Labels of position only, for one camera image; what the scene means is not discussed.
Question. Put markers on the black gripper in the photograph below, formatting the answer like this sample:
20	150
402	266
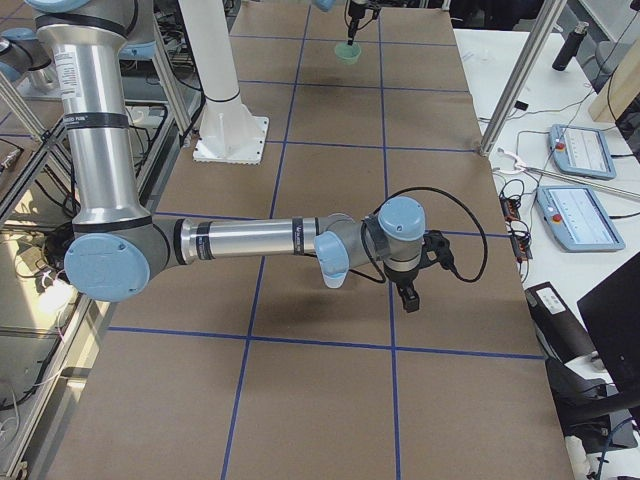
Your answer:
403	278
356	11

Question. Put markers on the pale green ceramic bowl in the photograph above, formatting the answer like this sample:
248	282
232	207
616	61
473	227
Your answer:
348	53

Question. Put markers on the black water bottle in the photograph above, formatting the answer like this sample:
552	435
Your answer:
571	46

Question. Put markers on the near blue teach pendant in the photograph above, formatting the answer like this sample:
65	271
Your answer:
577	220

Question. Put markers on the blue teach pendant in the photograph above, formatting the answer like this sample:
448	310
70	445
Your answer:
577	220
581	151

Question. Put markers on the black office chair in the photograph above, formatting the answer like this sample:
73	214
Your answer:
593	367

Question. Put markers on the far blue teach pendant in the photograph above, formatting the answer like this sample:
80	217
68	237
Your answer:
581	151

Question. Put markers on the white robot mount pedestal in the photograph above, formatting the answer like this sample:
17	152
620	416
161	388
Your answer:
228	131

